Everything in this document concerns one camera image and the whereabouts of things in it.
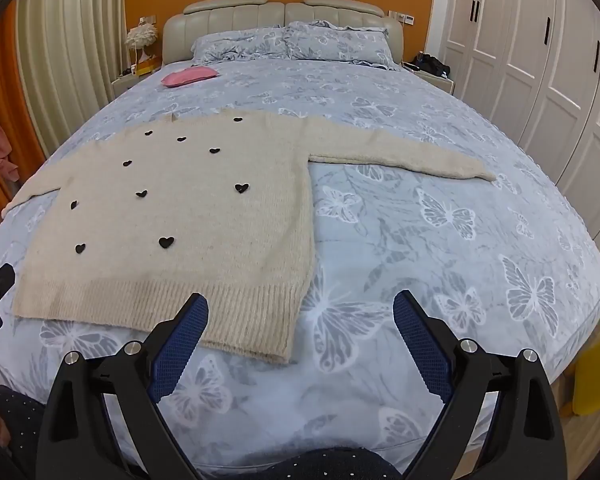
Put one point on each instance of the grey butterfly print blanket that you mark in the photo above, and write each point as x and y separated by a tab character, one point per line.
405	260

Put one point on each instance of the white wall switch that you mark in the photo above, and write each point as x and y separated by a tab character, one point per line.
407	20
147	20

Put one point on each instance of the pink pouch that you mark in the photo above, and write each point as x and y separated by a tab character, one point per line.
187	77

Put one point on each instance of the pink cloth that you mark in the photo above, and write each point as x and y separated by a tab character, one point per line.
0	147

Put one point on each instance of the beige sweater with black hearts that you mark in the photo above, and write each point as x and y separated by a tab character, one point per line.
180	210

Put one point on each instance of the black bag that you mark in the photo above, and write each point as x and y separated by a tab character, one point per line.
432	65

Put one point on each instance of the white wardrobe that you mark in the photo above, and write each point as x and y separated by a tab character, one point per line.
530	60

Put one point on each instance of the orange curtain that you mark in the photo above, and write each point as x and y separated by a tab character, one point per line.
10	110

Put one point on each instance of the white feather shade lamp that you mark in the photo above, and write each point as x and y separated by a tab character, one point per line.
141	37

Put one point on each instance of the beige padded headboard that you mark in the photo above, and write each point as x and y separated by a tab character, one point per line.
230	20

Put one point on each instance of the beige nightstand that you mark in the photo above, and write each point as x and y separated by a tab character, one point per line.
437	84
125	82

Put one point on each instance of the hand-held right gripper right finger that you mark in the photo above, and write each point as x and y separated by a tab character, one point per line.
422	345

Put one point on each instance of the grey butterfly print pillow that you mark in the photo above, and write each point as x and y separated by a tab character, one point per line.
340	40
240	45

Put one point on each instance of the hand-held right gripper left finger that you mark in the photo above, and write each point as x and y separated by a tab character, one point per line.
180	345

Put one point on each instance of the cream curtain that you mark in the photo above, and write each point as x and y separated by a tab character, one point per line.
70	60

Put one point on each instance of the yellow sponge block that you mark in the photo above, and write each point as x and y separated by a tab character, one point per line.
597	375

